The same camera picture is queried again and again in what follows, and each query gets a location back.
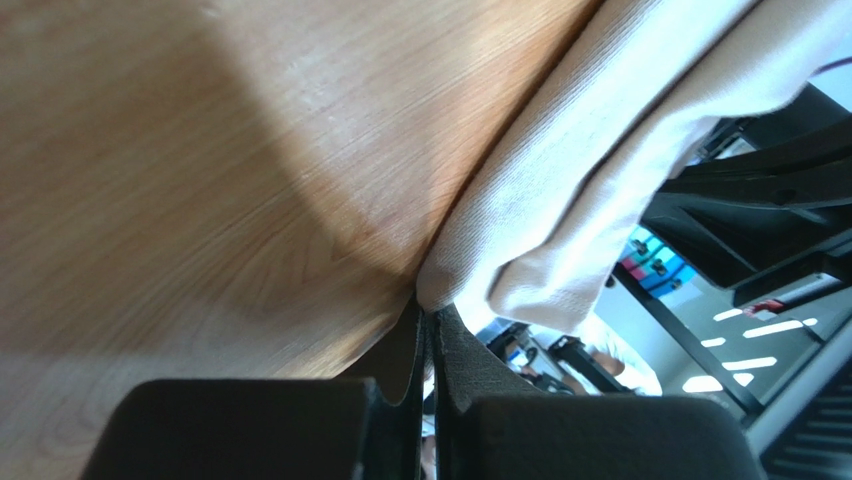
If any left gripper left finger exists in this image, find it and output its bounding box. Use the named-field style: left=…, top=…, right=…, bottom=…
left=82, top=300, right=425, bottom=479

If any beige t shirt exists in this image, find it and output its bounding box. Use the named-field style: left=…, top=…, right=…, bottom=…
left=416, top=1, right=851, bottom=332

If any aluminium rail frame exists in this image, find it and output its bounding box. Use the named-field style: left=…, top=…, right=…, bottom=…
left=747, top=323, right=851, bottom=479

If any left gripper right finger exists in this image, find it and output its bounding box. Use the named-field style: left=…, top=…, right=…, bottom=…
left=432, top=306, right=764, bottom=479

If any person in white shirt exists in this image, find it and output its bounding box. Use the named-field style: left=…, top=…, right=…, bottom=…
left=570, top=313, right=663, bottom=396

